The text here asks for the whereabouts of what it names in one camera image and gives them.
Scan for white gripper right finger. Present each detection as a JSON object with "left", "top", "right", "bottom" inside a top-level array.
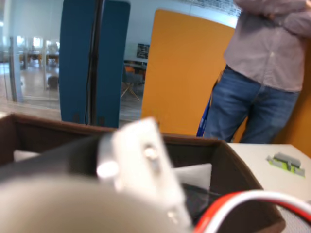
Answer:
[{"left": 96, "top": 116, "right": 195, "bottom": 232}]

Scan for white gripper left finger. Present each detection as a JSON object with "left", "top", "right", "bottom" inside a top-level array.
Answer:
[{"left": 0, "top": 131, "right": 194, "bottom": 233}]

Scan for brown woven bin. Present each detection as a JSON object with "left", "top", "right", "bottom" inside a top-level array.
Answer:
[{"left": 0, "top": 113, "right": 286, "bottom": 233}]

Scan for grey chair, wooden legs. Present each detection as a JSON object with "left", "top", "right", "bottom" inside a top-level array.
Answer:
[{"left": 121, "top": 65, "right": 144, "bottom": 102}]

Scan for orange partition panel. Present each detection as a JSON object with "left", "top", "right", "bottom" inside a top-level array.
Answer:
[{"left": 140, "top": 8, "right": 311, "bottom": 145}]

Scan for blue partition panel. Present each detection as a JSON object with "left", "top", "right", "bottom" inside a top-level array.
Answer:
[
  {"left": 97, "top": 0, "right": 131, "bottom": 129},
  {"left": 59, "top": 0, "right": 98, "bottom": 126}
]

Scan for grey green brick piece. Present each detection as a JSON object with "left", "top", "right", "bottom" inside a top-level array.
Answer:
[{"left": 266, "top": 152, "right": 306, "bottom": 178}]

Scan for person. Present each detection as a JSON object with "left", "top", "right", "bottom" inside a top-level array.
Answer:
[{"left": 196, "top": 0, "right": 311, "bottom": 144}]

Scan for grey studded baseplate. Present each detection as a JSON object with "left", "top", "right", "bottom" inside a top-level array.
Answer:
[{"left": 279, "top": 201, "right": 311, "bottom": 233}]

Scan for blue strap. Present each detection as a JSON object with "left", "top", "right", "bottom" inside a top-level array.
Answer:
[{"left": 196, "top": 96, "right": 214, "bottom": 137}]

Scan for black hanging cable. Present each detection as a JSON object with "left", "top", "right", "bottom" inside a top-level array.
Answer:
[{"left": 85, "top": 0, "right": 102, "bottom": 125}]

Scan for dark framed wall picture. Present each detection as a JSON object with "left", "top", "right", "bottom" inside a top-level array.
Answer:
[{"left": 137, "top": 43, "right": 150, "bottom": 59}]

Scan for red white servo cable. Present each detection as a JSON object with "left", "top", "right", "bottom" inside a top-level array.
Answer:
[{"left": 194, "top": 190, "right": 311, "bottom": 233}]

